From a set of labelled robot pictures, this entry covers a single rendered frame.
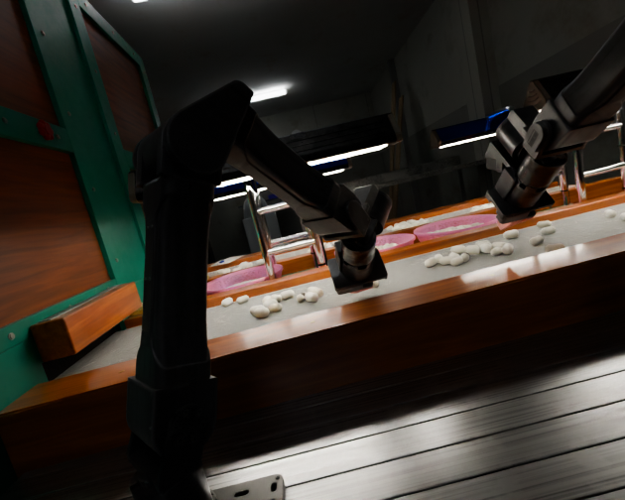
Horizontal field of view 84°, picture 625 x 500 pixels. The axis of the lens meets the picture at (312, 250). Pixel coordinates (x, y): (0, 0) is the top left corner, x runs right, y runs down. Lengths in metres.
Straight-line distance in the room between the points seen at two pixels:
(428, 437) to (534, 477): 0.10
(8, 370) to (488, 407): 0.70
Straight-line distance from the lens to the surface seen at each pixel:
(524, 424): 0.48
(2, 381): 0.74
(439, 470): 0.43
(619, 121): 1.43
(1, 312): 0.77
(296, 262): 1.26
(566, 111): 0.61
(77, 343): 0.77
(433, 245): 1.02
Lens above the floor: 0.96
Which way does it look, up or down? 8 degrees down
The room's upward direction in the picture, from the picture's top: 13 degrees counter-clockwise
